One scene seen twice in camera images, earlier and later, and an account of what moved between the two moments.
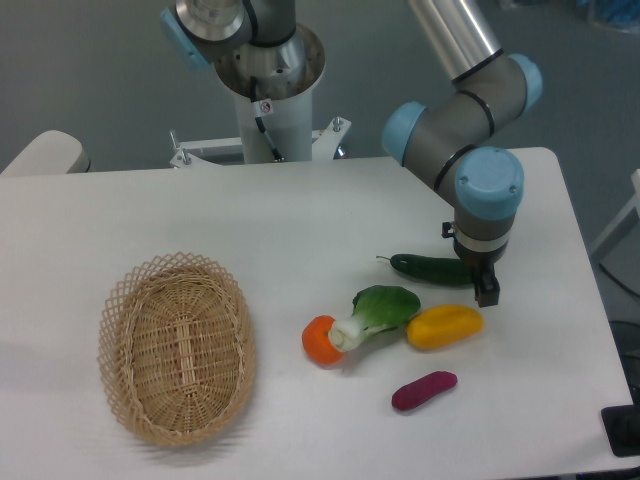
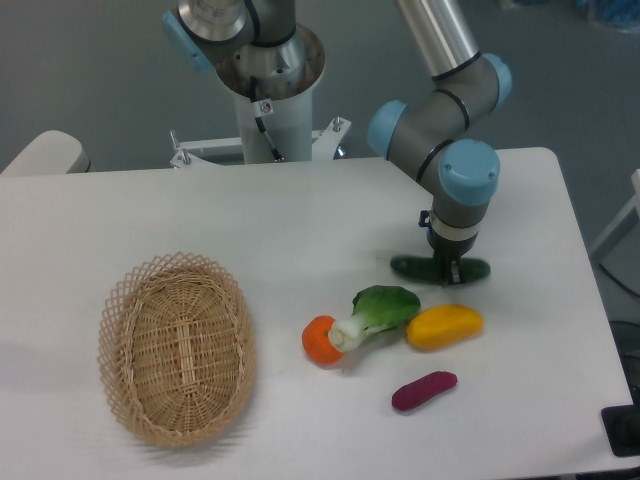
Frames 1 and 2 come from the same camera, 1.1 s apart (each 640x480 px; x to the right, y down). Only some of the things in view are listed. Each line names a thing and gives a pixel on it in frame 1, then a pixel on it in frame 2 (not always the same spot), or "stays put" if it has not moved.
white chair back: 52,152 stays put
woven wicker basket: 176,346 stays put
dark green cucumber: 439,269 stays put
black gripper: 482,254 to 452,267
